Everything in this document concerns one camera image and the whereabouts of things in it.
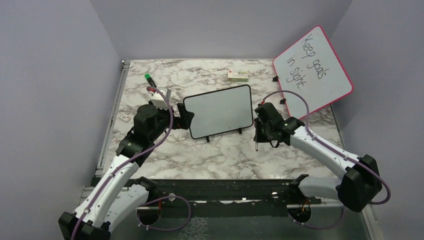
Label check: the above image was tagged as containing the green black highlighter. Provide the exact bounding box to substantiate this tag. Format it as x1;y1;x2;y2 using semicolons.
144;73;157;88

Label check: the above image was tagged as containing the green white eraser box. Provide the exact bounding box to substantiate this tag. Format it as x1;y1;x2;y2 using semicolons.
227;70;249;83

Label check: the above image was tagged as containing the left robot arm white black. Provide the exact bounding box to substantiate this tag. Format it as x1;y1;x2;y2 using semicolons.
58;102;195;240

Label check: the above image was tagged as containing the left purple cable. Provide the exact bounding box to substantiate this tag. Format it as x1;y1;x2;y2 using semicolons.
70;86;192;240

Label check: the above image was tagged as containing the pink framed whiteboard with text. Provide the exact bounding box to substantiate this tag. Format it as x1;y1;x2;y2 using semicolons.
272;25;354;119

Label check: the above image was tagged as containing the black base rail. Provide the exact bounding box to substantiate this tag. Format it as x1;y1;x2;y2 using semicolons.
123;177;321;218

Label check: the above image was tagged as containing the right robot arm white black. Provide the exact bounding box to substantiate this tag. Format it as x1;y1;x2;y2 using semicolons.
254;102;383;212

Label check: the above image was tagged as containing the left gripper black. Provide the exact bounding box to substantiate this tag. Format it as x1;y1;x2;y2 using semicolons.
149;100;195;142

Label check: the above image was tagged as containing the black framed small whiteboard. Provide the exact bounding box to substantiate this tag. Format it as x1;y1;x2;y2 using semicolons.
182;84;254;140

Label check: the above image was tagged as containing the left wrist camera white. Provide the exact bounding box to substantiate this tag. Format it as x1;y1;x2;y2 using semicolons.
148;87;172;110

